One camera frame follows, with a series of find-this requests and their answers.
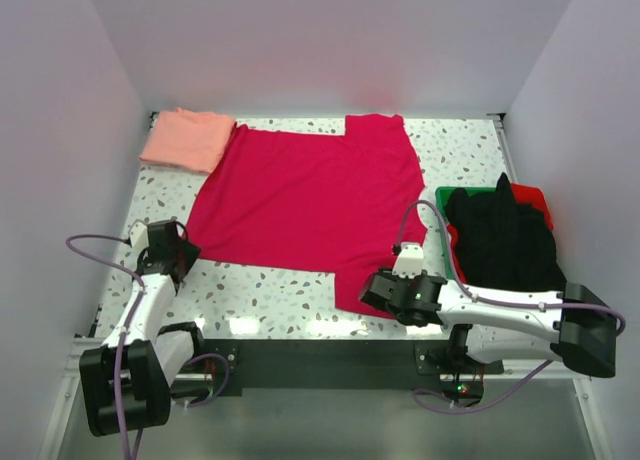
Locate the red garment in bin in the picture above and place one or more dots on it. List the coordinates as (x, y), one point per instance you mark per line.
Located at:
(523, 195)

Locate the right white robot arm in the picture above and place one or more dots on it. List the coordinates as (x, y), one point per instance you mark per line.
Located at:
(572, 326)

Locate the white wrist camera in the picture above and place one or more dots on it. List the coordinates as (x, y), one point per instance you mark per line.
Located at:
(409, 258)
(138, 236)

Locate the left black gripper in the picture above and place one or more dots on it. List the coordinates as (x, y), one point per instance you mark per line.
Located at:
(190, 254)

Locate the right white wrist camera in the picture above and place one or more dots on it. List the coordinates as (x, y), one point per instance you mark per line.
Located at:
(409, 258)

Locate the black garment in bin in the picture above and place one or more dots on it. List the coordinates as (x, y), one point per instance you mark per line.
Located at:
(504, 245)

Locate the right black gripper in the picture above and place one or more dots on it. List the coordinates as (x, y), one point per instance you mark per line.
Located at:
(387, 273)

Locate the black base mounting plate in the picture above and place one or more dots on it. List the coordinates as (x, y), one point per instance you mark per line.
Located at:
(339, 364)

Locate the green plastic bin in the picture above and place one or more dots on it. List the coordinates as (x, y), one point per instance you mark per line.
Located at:
(445, 246)

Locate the crimson red t-shirt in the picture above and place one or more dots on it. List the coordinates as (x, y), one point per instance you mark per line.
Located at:
(313, 202)

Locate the folded peach t-shirt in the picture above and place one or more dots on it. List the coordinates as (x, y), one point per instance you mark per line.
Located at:
(193, 141)

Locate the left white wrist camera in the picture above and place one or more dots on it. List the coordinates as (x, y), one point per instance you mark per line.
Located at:
(138, 236)

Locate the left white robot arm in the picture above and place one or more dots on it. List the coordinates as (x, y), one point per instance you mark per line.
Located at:
(127, 380)

